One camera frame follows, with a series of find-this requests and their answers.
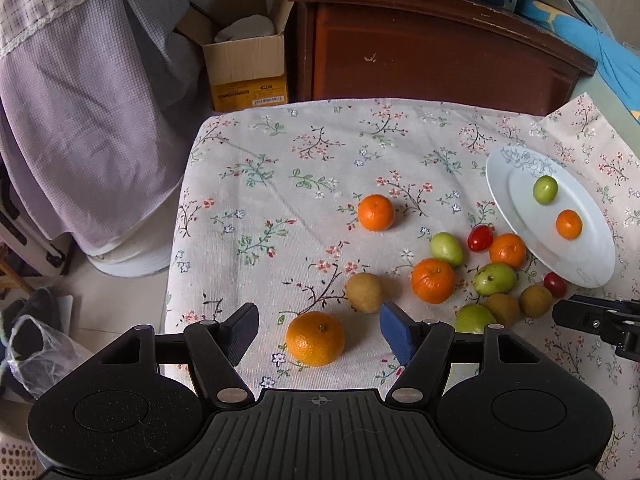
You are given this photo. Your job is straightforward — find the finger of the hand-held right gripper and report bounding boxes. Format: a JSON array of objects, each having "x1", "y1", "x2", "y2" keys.
[{"x1": 552, "y1": 294, "x2": 640, "y2": 361}]

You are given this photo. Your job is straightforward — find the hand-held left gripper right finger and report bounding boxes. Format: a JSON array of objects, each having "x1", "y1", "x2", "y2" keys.
[{"x1": 379, "y1": 302, "x2": 543, "y2": 406}]

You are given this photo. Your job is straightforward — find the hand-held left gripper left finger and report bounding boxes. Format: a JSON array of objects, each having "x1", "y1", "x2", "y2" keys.
[{"x1": 97, "y1": 303, "x2": 259, "y2": 408}]

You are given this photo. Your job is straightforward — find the red cherry tomato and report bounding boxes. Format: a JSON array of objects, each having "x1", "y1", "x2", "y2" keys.
[
  {"x1": 467, "y1": 225, "x2": 495, "y2": 252},
  {"x1": 543, "y1": 271, "x2": 568, "y2": 298}
]

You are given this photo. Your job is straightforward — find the pale tan round fruit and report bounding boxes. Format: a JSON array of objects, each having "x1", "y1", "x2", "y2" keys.
[{"x1": 346, "y1": 272, "x2": 385, "y2": 314}]

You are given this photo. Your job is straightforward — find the large mandarin orange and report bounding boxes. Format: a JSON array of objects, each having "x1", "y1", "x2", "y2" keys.
[{"x1": 286, "y1": 311, "x2": 346, "y2": 367}]

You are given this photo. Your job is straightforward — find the green jujube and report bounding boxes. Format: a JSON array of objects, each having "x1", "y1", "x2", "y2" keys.
[
  {"x1": 473, "y1": 263, "x2": 517, "y2": 297},
  {"x1": 532, "y1": 175, "x2": 559, "y2": 205},
  {"x1": 430, "y1": 232, "x2": 466, "y2": 267},
  {"x1": 454, "y1": 304, "x2": 497, "y2": 335}
]

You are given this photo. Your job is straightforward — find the brown kiwi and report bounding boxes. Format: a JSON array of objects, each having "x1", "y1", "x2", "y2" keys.
[{"x1": 486, "y1": 293, "x2": 521, "y2": 327}]

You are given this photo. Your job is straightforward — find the white oval plate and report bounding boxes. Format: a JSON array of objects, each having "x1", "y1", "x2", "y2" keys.
[{"x1": 486, "y1": 146, "x2": 617, "y2": 289}]

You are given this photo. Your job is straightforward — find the small mandarin orange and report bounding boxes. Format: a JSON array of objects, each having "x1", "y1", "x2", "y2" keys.
[{"x1": 556, "y1": 209, "x2": 584, "y2": 240}]

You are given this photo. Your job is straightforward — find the white round base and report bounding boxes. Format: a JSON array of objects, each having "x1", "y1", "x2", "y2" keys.
[{"x1": 87, "y1": 232, "x2": 174, "y2": 277}]

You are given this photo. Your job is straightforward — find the floral tablecloth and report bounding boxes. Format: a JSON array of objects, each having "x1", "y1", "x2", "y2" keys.
[{"x1": 160, "y1": 92, "x2": 640, "y2": 480}]

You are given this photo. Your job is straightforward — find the clear plastic bag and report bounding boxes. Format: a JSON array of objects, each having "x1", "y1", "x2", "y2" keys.
[{"x1": 4, "y1": 312, "x2": 77, "y2": 402}]

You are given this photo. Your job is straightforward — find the dark slipper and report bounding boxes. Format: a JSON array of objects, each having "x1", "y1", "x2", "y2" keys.
[{"x1": 0, "y1": 287, "x2": 64, "y2": 346}]

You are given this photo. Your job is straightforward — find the pale green bed sheet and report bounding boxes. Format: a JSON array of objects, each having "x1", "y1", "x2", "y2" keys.
[{"x1": 545, "y1": 55, "x2": 640, "y2": 128}]

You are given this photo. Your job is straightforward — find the lilac checked cover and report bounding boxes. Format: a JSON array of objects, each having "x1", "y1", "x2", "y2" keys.
[{"x1": 0, "y1": 0, "x2": 208, "y2": 257}]

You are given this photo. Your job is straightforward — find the cardboard box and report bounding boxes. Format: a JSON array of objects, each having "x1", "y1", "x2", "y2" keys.
[{"x1": 174, "y1": 0, "x2": 296, "y2": 113}]

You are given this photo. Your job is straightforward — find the pink perforated basket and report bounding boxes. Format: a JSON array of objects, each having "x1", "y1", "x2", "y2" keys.
[{"x1": 0, "y1": 427, "x2": 48, "y2": 480}]

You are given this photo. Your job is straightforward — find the blue blanket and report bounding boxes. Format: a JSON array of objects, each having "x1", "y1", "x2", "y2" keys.
[{"x1": 519, "y1": 0, "x2": 640, "y2": 122}]

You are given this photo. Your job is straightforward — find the white bundle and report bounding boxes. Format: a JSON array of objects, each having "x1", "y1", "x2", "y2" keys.
[{"x1": 215, "y1": 16, "x2": 278, "y2": 44}]

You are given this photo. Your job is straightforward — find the white metal frame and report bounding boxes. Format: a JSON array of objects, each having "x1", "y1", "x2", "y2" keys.
[{"x1": 0, "y1": 180, "x2": 68, "y2": 278}]

